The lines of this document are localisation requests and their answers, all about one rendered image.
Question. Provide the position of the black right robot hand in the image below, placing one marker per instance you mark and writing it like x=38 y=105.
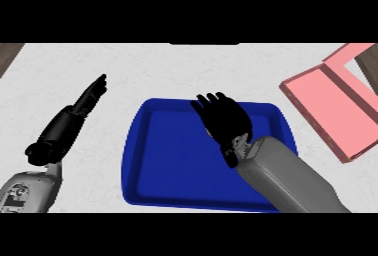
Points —
x=226 y=120

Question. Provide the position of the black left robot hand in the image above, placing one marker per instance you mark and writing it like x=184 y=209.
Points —
x=60 y=131

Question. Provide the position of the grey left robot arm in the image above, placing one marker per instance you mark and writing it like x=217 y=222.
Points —
x=29 y=191

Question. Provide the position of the blue rectangular tray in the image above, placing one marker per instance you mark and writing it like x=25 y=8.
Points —
x=196 y=156

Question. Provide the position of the pink cardboard box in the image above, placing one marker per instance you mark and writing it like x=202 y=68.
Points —
x=339 y=103

